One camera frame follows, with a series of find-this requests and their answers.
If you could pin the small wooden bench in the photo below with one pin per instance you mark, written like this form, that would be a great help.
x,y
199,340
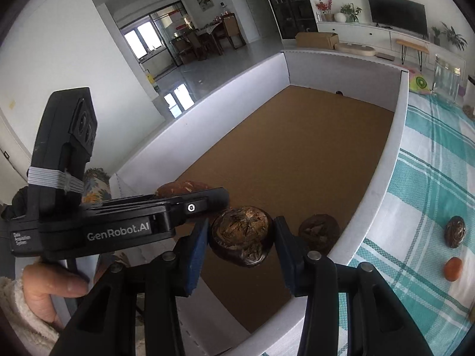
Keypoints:
x,y
410,42

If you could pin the black glass display cabinet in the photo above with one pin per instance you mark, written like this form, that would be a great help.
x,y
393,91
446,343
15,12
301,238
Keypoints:
x,y
287,3

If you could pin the tall glass jar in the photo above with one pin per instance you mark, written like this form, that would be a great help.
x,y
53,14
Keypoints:
x,y
447,81

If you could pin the person's left hand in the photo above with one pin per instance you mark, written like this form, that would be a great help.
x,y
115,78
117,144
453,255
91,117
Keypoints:
x,y
44,283

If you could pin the floral patterned cushion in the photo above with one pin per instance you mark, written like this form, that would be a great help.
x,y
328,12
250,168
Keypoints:
x,y
96,185

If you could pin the grey floor mat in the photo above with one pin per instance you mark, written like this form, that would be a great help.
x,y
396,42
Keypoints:
x,y
385,56

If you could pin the red flowers in vase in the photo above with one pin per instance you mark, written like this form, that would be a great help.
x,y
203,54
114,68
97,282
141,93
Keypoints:
x,y
323,7

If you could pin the orange tangerine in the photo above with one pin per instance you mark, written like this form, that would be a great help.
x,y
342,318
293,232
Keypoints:
x,y
453,269

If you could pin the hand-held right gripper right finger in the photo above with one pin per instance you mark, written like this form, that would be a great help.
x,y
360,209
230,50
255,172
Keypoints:
x,y
288,263

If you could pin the round white vase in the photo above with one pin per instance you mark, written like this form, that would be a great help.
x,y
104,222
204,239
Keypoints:
x,y
340,17

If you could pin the small green potted plant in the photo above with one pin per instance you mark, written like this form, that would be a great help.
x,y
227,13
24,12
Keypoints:
x,y
436,34

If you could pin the white box with cork bottom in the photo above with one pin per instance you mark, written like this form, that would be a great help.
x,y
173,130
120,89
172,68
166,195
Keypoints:
x,y
297,148

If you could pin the round beige floor cushion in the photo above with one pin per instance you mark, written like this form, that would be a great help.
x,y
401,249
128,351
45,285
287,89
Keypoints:
x,y
354,49

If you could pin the teal checkered tablecloth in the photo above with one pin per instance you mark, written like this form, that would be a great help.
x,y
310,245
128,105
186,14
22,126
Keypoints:
x,y
419,193

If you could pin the large leafy potted plant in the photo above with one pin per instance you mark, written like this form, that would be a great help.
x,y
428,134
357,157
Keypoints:
x,y
454,37

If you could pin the black flat television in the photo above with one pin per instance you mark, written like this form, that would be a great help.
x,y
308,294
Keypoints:
x,y
397,13

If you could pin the brown cardboard box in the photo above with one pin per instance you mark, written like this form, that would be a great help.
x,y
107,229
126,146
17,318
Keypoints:
x,y
315,40

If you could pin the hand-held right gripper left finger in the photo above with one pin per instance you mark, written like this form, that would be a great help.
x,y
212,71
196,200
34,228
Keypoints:
x,y
195,257

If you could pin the wooden dining table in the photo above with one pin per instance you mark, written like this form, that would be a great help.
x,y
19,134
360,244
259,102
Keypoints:
x,y
200,35

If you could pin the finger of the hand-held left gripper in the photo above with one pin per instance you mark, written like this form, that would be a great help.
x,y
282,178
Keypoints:
x,y
202,204

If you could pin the white television cabinet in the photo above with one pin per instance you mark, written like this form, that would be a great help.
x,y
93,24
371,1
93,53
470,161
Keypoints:
x,y
352,31

